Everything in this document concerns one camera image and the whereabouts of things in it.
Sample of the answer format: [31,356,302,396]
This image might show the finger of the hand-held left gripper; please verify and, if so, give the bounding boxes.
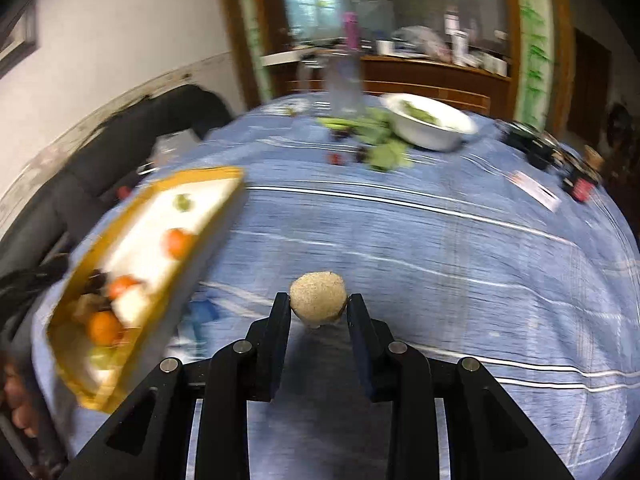
[177,299,223,356]

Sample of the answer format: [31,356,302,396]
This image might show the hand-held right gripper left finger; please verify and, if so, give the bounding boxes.
[60,292,293,480]

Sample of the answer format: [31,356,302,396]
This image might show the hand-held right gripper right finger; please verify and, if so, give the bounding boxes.
[346,292,576,480]

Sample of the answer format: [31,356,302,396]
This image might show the beige round fruit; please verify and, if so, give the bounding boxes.
[290,271,348,328]

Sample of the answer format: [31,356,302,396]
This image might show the orange tangerine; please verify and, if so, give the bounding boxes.
[162,229,195,260]
[87,311,123,346]
[107,275,141,300]

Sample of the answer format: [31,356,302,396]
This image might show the white foam box yellow tape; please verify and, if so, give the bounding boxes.
[47,166,247,415]

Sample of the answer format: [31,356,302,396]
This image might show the person's left hand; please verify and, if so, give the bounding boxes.
[0,355,41,436]

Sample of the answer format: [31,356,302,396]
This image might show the beige fruit block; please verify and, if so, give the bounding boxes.
[112,285,153,326]

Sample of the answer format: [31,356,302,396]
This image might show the blue plaid tablecloth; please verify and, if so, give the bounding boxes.
[30,92,640,480]

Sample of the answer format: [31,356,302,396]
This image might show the white plastic bag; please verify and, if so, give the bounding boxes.
[150,132,198,166]

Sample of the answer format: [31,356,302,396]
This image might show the black leather sofa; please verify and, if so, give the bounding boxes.
[0,84,236,311]

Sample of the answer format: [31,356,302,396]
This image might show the green leafy vegetable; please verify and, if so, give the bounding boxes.
[317,100,441,171]

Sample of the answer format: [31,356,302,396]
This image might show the white bowl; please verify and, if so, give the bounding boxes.
[381,93,478,152]

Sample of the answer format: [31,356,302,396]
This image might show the white printed card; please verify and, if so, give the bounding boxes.
[507,170,562,212]

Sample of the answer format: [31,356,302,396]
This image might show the clear glass pitcher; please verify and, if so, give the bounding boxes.
[297,52,363,116]

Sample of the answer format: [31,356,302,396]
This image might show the black gadgets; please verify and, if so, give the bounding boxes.
[500,120,563,168]

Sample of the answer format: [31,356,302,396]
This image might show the small red box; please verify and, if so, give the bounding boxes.
[562,162,601,203]

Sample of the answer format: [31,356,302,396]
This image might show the brown wooden cabinet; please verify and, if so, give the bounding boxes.
[262,50,513,116]

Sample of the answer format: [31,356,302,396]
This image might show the clear plastic bag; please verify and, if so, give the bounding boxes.
[395,25,451,58]

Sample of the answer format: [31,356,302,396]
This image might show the purple bottle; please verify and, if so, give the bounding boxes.
[341,11,360,51]

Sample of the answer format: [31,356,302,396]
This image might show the white bottle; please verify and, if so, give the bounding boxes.
[450,30,471,66]

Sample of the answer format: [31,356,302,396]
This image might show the brown wooden door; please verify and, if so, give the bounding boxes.
[572,27,613,126]

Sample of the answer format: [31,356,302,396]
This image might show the dark picture frame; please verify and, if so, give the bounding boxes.
[0,5,40,76]

